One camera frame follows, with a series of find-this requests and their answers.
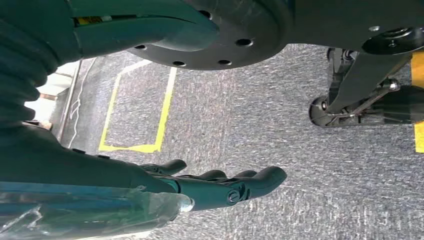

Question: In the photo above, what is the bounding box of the yellow floor tape square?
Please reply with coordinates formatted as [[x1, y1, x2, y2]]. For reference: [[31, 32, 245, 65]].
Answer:
[[98, 59, 179, 154]]

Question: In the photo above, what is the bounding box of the clear plastic cover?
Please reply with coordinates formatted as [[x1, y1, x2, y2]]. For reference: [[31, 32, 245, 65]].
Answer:
[[0, 181, 195, 240]]

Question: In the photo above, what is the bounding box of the long white cable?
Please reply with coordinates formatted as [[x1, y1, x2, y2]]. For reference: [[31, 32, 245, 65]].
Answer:
[[67, 57, 98, 149]]

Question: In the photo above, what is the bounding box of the black robot hip disc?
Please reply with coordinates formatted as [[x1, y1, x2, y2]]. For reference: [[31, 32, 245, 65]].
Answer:
[[125, 0, 296, 71]]

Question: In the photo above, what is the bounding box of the black robot right leg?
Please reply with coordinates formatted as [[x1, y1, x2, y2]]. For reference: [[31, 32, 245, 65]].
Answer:
[[291, 0, 424, 128]]

